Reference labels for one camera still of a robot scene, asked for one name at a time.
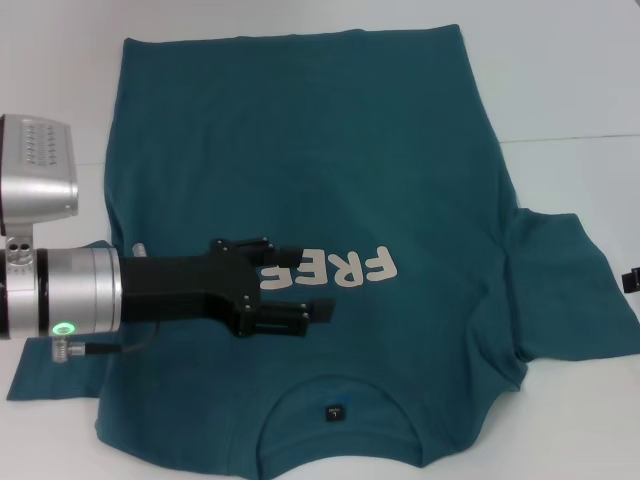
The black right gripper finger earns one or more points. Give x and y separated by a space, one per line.
632 281

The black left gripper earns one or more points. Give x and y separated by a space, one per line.
175 285

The teal t-shirt with FREE print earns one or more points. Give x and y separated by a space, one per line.
350 150

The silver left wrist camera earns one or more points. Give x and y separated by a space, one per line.
40 190

